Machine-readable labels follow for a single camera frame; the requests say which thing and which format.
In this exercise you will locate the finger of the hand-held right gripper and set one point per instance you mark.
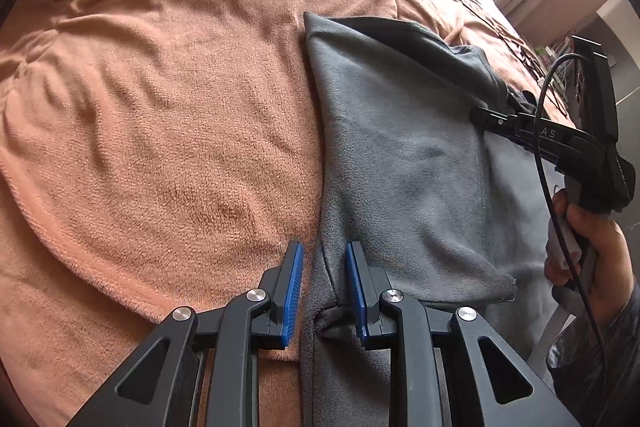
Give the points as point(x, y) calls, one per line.
point(500, 122)

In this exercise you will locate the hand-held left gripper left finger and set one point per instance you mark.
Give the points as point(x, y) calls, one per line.
point(292, 294)

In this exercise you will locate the person's right hand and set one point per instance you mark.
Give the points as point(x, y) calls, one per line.
point(607, 257)

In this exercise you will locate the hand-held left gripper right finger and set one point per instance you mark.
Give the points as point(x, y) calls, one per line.
point(357, 294)

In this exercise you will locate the grey fleece garment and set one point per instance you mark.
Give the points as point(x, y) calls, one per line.
point(400, 182)

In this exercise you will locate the person's right forearm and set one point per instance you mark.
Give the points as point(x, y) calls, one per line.
point(600, 372)

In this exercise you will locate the orange blanket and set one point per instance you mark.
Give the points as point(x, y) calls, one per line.
point(150, 107)

